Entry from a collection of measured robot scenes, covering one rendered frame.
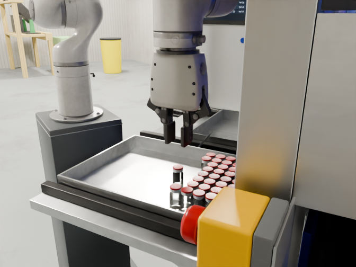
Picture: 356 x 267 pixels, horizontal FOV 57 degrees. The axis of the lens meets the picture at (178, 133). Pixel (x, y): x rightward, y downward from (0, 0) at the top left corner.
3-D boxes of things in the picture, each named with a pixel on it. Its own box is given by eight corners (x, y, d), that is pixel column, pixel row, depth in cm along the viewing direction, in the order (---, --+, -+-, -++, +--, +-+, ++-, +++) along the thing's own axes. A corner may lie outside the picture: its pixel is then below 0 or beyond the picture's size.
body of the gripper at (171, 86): (213, 43, 57) (211, 105, 61) (163, 41, 62) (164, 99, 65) (195, 46, 51) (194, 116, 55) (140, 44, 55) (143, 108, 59)
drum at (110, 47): (106, 74, 701) (103, 38, 676) (99, 71, 738) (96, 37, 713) (126, 72, 723) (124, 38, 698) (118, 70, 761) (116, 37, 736)
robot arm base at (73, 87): (44, 113, 123) (37, 63, 117) (94, 105, 133) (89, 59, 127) (56, 126, 108) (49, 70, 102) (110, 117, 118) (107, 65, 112)
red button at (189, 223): (222, 236, 37) (224, 205, 35) (208, 258, 33) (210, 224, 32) (192, 226, 38) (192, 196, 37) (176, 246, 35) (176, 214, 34)
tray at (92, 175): (264, 175, 71) (265, 160, 70) (220, 245, 50) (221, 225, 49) (135, 147, 86) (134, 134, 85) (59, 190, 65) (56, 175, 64)
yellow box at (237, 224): (282, 257, 36) (290, 199, 33) (266, 305, 30) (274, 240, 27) (217, 237, 39) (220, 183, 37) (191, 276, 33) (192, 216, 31)
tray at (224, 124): (332, 135, 95) (334, 124, 93) (323, 171, 73) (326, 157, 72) (221, 118, 110) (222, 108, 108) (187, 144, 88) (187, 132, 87)
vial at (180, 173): (185, 186, 66) (185, 167, 65) (180, 190, 64) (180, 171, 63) (175, 183, 67) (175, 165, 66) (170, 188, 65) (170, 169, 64)
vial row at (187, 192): (226, 174, 71) (227, 155, 69) (189, 216, 56) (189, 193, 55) (216, 172, 72) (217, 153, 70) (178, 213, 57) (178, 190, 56)
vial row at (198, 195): (236, 177, 70) (237, 157, 68) (201, 220, 55) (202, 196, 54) (226, 174, 71) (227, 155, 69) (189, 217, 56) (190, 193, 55)
